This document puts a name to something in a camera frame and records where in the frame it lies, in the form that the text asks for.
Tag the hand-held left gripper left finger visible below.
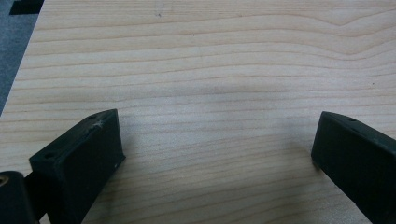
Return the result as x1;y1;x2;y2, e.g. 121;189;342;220
28;108;127;224

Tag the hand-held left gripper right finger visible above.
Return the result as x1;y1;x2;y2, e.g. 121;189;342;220
310;110;396;224

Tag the black strip on floor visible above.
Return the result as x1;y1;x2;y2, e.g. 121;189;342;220
8;0;45;16

